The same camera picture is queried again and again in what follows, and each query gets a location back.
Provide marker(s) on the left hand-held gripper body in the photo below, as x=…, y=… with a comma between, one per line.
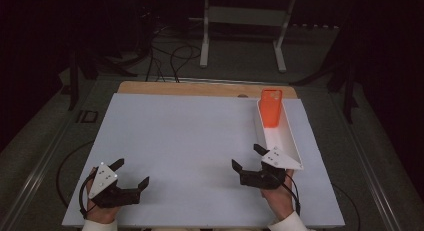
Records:
x=103, y=181

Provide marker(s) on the black tripod stand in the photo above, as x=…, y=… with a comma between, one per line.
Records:
x=348, y=97
x=74, y=77

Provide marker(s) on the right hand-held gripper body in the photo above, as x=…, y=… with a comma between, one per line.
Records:
x=278, y=159

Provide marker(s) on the white plastic storage bin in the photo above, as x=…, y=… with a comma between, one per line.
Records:
x=283, y=137

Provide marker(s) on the person's right hand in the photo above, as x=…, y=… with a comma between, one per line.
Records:
x=280, y=201

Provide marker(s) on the white metal stand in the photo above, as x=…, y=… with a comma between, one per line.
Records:
x=246, y=16

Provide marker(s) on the person's left hand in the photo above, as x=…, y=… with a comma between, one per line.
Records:
x=101, y=214

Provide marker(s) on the metal floor rail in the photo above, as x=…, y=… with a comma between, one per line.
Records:
x=36, y=177
x=370, y=177

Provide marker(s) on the wooden table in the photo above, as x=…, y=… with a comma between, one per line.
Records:
x=200, y=89

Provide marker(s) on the orange phone case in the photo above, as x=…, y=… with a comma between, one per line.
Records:
x=270, y=107

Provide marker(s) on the white table board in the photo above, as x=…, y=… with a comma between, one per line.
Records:
x=186, y=151

